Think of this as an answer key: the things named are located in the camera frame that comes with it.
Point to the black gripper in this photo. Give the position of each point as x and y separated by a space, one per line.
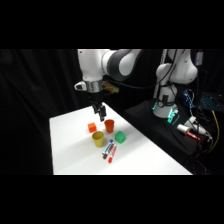
96 98

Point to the orange plastic cup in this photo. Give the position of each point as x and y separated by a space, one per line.
109 126

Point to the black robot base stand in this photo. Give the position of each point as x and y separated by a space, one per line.
156 128

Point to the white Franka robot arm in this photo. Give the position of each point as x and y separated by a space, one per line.
91 65

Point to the yellow plastic cup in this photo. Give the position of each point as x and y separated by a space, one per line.
98 139

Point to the orange cube block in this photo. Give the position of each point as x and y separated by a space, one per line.
92 127

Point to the green cube block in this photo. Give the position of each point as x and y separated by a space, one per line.
120 137

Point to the blue capped marker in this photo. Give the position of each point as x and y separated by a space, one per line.
108 147

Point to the brown marker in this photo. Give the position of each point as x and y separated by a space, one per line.
109 151

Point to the red marker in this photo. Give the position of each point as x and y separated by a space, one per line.
112 154

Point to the white table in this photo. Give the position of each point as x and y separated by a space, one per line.
110 156

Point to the black curtain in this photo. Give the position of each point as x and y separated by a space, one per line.
33 106

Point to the green lit control box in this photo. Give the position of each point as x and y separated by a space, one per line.
173 116

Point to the white cylinder with red tip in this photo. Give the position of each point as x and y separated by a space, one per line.
186 131

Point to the blue lit keyboard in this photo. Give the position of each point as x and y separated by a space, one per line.
210 101

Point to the tan wrist camera mount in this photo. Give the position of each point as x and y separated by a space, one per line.
110 88

